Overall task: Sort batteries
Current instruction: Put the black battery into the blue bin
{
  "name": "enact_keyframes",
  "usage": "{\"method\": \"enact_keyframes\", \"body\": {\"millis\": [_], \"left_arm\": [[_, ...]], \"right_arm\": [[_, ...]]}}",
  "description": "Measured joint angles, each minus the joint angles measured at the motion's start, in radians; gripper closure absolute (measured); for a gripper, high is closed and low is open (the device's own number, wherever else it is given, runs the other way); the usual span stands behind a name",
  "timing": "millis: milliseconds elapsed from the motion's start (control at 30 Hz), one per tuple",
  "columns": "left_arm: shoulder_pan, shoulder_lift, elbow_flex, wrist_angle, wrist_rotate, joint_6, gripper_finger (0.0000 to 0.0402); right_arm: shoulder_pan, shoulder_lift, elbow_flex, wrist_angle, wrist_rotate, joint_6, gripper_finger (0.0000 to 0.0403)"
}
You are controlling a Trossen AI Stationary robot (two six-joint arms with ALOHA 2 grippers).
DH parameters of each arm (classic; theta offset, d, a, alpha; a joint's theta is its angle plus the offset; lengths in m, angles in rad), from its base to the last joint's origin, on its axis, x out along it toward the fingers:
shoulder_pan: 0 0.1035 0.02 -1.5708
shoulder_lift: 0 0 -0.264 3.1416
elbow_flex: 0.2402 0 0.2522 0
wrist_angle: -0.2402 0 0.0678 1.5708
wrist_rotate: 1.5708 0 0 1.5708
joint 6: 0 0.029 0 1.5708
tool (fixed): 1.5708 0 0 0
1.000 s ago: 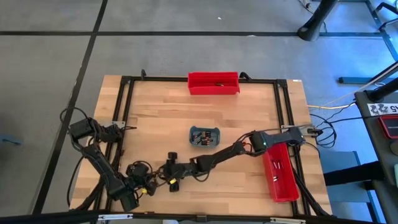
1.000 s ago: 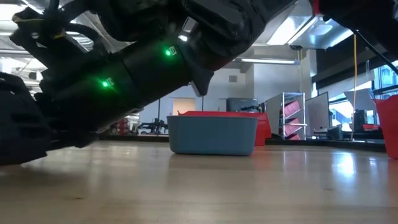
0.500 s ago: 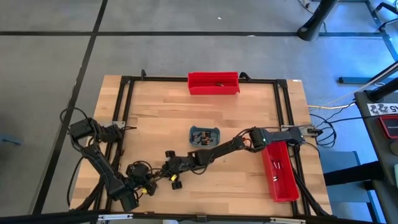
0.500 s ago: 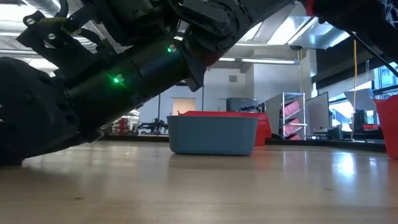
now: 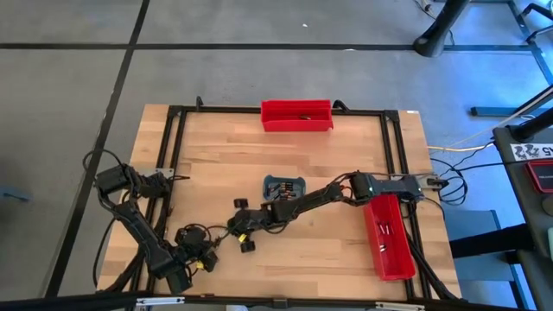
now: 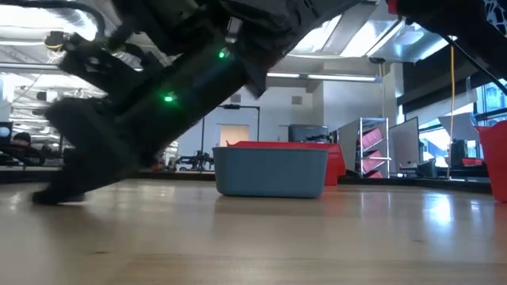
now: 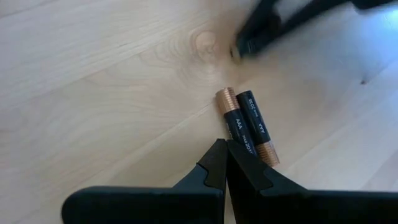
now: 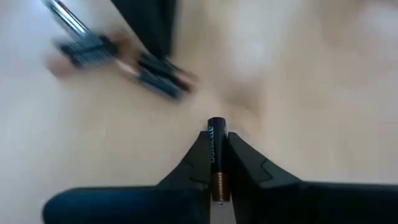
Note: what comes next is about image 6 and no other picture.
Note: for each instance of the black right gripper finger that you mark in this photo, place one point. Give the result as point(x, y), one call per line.
point(91, 138)

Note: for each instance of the blue-grey plastic basket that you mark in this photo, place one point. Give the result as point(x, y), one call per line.
point(271, 172)

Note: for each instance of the long red plastic bin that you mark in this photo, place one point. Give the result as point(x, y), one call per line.
point(336, 162)
point(495, 158)

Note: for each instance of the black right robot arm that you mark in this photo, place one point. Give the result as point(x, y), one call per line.
point(277, 20)

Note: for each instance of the black background robot arm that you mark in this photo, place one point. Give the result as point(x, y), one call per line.
point(196, 160)

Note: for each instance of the person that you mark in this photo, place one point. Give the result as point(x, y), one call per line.
point(21, 138)

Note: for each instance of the metal rack with red bins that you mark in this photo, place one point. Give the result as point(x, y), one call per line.
point(372, 146)

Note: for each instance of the grey partition panel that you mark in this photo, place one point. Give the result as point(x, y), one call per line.
point(404, 146)

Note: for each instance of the black gantry frame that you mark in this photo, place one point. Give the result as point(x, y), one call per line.
point(237, 107)

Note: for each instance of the silver ventilation duct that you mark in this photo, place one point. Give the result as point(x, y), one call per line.
point(412, 39)

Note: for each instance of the black aluminium table frame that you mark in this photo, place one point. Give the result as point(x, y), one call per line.
point(416, 183)

